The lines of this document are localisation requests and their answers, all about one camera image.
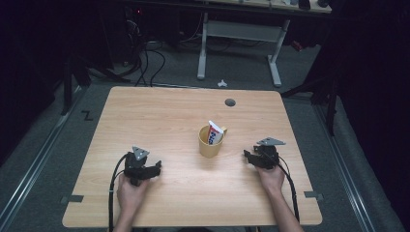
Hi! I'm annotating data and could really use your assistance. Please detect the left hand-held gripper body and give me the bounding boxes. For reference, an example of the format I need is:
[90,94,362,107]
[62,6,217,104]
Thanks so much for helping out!
[123,146,153,188]

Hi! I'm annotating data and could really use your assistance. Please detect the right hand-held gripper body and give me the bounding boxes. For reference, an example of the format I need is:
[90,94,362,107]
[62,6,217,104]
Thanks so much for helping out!
[252,137,287,171]

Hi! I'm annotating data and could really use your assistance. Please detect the white toothpaste tube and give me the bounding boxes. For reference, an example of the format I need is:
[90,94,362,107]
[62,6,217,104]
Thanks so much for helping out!
[207,120,225,146]

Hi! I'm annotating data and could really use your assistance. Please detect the yellow cup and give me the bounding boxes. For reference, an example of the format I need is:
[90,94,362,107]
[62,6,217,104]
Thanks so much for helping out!
[197,125,228,160]

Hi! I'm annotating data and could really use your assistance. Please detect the person's right hand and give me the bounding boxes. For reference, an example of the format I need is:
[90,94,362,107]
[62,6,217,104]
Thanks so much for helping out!
[256,163,286,195]

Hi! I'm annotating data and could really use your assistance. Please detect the person's left hand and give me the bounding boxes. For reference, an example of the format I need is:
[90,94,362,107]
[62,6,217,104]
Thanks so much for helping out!
[116,174,151,215]

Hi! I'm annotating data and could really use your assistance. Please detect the grey tape piece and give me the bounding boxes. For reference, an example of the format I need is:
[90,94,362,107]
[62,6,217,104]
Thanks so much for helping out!
[60,194,85,205]
[304,190,325,202]

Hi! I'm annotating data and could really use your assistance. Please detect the black metal stand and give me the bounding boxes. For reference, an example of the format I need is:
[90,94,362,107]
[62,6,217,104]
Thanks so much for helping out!
[280,64,340,136]
[60,56,132,117]

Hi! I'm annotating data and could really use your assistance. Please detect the red object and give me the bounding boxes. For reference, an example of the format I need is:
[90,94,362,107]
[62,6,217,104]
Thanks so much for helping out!
[290,40,305,53]

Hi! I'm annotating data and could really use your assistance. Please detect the dark computer tower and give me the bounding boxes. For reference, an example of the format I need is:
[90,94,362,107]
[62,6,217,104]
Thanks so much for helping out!
[123,5,147,65]

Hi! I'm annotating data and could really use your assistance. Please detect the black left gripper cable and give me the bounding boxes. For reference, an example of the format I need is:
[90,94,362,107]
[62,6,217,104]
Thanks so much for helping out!
[107,153,130,232]

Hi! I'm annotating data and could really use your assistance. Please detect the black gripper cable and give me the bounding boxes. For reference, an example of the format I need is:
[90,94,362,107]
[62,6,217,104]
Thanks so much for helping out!
[276,156,301,224]
[107,153,130,232]

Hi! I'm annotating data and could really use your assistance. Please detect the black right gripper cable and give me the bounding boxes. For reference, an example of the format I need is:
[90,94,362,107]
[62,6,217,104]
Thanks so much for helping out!
[276,156,301,224]

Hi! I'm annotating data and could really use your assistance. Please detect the metal floor rail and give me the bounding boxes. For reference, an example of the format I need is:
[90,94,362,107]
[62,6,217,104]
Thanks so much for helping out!
[0,85,89,228]
[312,103,377,232]

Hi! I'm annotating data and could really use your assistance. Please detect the black floor cables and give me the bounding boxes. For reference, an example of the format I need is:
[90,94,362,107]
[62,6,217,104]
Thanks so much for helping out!
[125,40,167,88]

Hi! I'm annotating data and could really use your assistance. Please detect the white metal desk frame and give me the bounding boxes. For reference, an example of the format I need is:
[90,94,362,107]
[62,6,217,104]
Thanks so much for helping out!
[196,12,291,88]

